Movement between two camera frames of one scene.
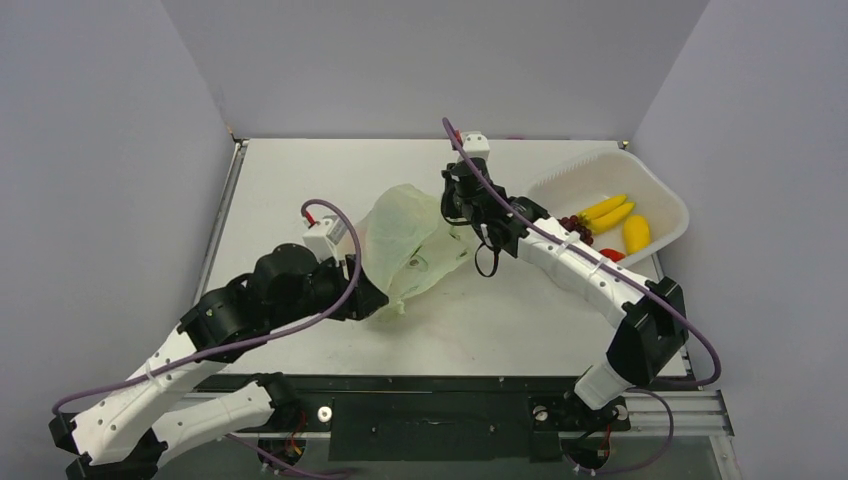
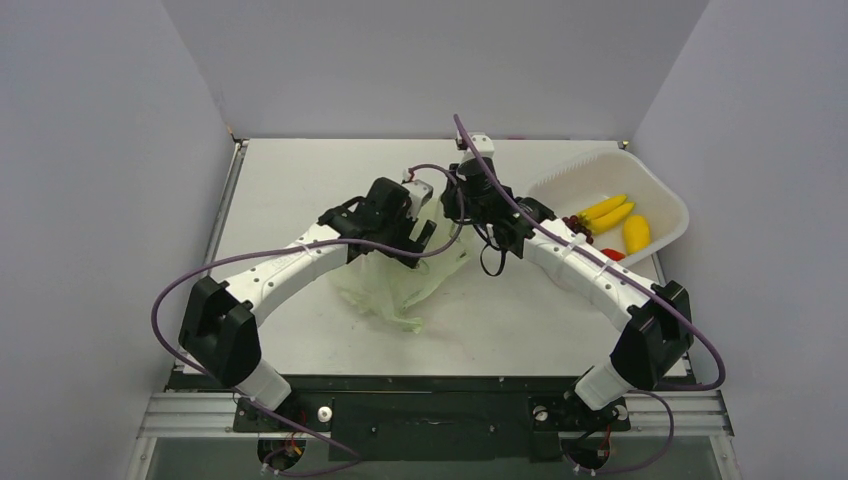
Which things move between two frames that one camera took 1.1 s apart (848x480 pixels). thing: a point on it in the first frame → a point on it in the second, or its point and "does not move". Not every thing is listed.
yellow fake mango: (636, 233) does not move
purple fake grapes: (571, 224) does not move
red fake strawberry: (612, 255) does not move
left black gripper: (368, 299) → (408, 223)
